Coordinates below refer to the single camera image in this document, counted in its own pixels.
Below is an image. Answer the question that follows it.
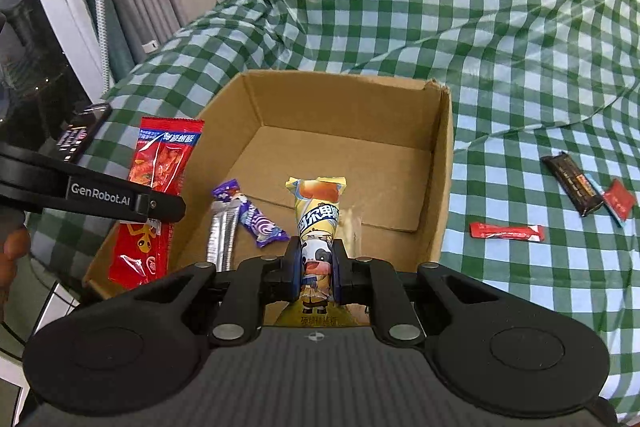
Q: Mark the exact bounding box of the black smartphone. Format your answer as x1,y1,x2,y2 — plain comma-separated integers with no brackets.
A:
52,103,113,164

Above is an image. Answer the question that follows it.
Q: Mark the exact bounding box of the yellow cow print snack packet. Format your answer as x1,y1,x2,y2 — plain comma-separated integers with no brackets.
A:
285,177,348,314

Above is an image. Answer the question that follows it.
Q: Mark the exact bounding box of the large red snack packet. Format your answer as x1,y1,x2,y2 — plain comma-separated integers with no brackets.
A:
108,117,206,290

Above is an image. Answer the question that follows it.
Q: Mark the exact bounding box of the braided steamer cord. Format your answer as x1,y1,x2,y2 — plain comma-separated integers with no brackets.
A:
95,0,112,95

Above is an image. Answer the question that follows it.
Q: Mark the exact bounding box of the silver snack packet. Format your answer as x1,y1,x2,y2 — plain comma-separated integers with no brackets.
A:
206,199,249,273

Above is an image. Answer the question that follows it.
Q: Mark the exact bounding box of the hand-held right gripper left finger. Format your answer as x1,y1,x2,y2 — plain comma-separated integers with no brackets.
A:
150,237,303,348

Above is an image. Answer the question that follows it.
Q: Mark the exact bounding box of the green checkered cloth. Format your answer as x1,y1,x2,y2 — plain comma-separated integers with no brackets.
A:
27,0,640,423

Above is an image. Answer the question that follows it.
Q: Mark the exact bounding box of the person's left hand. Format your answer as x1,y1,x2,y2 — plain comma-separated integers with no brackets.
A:
0,227,30,305

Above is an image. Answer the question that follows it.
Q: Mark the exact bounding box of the teal curtain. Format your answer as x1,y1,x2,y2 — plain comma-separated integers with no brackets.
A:
70,0,136,80

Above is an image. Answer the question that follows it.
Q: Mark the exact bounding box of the black snack bar packet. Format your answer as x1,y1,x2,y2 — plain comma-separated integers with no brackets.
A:
541,152,606,218

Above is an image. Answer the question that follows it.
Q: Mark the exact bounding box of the white door frame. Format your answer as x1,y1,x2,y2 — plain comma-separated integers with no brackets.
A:
15,0,108,108

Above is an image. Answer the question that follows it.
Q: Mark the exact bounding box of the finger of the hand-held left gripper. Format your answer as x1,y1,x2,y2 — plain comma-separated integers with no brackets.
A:
62,164,187,225

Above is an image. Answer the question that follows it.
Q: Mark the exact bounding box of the thin red stick packet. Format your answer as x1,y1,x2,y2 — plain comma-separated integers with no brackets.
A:
469,222,546,243

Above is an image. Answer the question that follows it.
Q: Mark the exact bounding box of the purple candy packet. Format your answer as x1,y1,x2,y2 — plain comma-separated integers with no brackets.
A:
212,178,291,249

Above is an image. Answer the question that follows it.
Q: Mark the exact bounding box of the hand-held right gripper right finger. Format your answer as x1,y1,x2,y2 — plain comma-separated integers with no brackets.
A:
330,237,481,349

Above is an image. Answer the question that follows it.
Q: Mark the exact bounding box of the brown cardboard box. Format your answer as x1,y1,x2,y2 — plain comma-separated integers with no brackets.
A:
82,69,455,328

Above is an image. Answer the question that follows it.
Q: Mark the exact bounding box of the small red square packet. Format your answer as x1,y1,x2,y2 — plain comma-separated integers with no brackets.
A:
601,179,637,227

